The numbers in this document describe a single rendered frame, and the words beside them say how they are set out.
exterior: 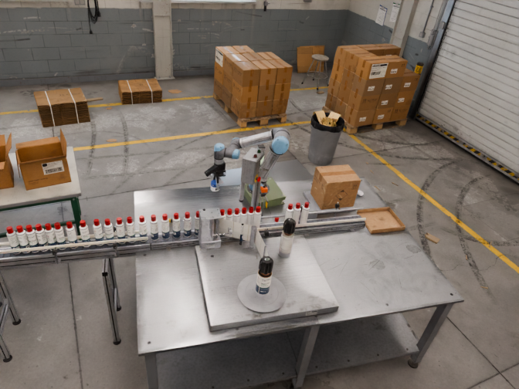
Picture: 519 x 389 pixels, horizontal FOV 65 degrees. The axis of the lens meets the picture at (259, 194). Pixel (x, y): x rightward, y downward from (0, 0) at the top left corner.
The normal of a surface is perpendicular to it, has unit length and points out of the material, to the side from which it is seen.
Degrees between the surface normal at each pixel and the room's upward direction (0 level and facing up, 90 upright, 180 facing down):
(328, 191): 90
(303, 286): 0
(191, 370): 0
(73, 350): 0
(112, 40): 90
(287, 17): 90
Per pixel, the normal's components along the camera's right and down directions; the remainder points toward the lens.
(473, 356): 0.10, -0.80
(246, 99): 0.40, 0.59
